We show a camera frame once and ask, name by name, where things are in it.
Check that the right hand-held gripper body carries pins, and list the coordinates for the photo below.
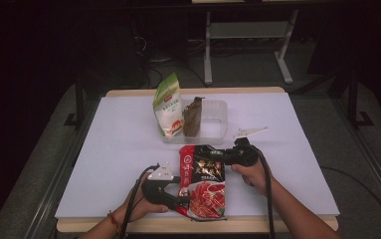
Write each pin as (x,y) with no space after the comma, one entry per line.
(242,154)

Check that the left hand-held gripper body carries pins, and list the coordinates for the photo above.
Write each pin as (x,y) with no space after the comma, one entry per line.
(156,189)

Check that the red and black food packet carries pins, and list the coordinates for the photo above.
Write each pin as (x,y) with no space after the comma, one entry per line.
(206,189)

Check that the clear plastic container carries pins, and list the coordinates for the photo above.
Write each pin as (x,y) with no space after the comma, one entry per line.
(215,116)

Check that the brown food packet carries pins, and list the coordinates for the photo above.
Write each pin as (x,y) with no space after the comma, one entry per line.
(192,118)

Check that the green and white food packet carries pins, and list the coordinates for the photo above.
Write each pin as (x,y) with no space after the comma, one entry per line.
(168,111)

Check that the person's right hand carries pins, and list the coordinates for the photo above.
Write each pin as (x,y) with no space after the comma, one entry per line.
(252,176)

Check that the person's left hand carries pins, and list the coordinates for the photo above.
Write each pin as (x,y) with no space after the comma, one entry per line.
(143,209)

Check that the white table sheet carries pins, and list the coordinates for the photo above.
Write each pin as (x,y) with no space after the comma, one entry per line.
(118,159)

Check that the black metal stand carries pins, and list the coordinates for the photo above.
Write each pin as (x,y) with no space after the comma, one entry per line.
(78,106)
(353,99)

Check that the white metal stand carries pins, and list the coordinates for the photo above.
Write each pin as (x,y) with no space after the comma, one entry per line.
(247,30)

